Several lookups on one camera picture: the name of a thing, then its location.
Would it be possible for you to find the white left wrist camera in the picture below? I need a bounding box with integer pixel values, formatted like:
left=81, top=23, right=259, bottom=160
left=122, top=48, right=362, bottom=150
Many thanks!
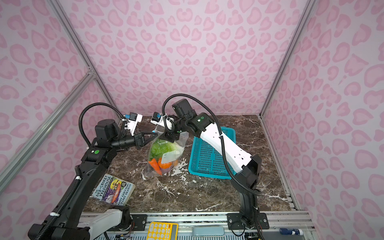
left=124, top=112, right=143, bottom=136

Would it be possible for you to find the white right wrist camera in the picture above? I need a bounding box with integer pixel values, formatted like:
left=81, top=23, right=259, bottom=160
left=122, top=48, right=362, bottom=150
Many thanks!
left=151, top=112, right=174, bottom=130

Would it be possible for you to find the aluminium frame corner post left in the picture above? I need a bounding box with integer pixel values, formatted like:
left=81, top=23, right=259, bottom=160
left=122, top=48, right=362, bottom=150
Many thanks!
left=47, top=0, right=117, bottom=108

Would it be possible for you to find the colourful paperback book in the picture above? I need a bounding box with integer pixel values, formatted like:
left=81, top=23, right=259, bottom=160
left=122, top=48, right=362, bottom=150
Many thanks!
left=91, top=174, right=136, bottom=206

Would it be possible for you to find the aluminium diagonal frame bar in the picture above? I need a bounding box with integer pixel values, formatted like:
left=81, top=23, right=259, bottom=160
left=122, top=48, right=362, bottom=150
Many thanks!
left=1, top=71, right=95, bottom=193

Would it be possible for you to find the aluminium frame corner post right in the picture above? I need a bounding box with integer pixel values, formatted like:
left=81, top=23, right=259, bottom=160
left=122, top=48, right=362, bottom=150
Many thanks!
left=259, top=0, right=319, bottom=119

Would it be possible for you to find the orange toy pumpkin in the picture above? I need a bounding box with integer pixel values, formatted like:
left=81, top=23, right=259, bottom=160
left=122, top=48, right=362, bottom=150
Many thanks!
left=158, top=158, right=174, bottom=170

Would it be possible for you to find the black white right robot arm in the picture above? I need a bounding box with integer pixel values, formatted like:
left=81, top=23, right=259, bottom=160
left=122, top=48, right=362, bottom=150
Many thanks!
left=159, top=94, right=262, bottom=230

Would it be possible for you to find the green toy cabbage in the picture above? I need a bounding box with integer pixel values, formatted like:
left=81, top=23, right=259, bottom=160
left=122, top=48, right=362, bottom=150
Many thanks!
left=148, top=139, right=184, bottom=161

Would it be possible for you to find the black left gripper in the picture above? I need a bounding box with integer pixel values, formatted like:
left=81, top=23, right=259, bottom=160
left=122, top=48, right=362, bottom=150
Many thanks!
left=111, top=129, right=158, bottom=152

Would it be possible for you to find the teal plastic basket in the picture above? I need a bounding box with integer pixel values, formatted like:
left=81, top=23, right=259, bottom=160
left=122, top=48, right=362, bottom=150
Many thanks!
left=189, top=137, right=231, bottom=180

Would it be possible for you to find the yellow calculator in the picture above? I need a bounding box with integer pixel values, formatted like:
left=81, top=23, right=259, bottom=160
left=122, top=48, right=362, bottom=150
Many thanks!
left=147, top=222, right=179, bottom=240

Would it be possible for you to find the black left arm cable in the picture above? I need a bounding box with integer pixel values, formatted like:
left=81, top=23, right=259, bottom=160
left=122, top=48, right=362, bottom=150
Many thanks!
left=78, top=101, right=125, bottom=148

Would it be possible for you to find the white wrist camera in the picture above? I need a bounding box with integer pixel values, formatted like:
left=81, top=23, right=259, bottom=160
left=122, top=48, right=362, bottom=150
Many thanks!
left=151, top=112, right=174, bottom=130
left=124, top=112, right=143, bottom=136

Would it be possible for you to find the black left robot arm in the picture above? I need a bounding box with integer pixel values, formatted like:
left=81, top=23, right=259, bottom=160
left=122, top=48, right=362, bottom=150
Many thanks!
left=28, top=119, right=158, bottom=240

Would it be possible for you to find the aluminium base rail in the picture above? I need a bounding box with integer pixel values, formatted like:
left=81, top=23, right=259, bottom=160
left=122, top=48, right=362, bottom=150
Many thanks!
left=55, top=209, right=319, bottom=240

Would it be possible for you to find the aluminium frame corner post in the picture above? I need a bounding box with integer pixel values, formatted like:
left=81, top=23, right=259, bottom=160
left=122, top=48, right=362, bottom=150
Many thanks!
left=259, top=0, right=319, bottom=119
left=47, top=0, right=117, bottom=108

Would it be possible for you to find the clear zip top bag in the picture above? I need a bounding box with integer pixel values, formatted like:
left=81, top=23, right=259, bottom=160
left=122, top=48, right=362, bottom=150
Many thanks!
left=145, top=126, right=189, bottom=177

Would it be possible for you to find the blue white marker pen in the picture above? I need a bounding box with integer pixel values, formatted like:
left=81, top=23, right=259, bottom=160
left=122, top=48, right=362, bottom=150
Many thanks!
left=279, top=228, right=304, bottom=236

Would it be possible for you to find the grey flat case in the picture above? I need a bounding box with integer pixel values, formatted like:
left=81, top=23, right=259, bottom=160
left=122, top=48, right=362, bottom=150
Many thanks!
left=192, top=226, right=225, bottom=237

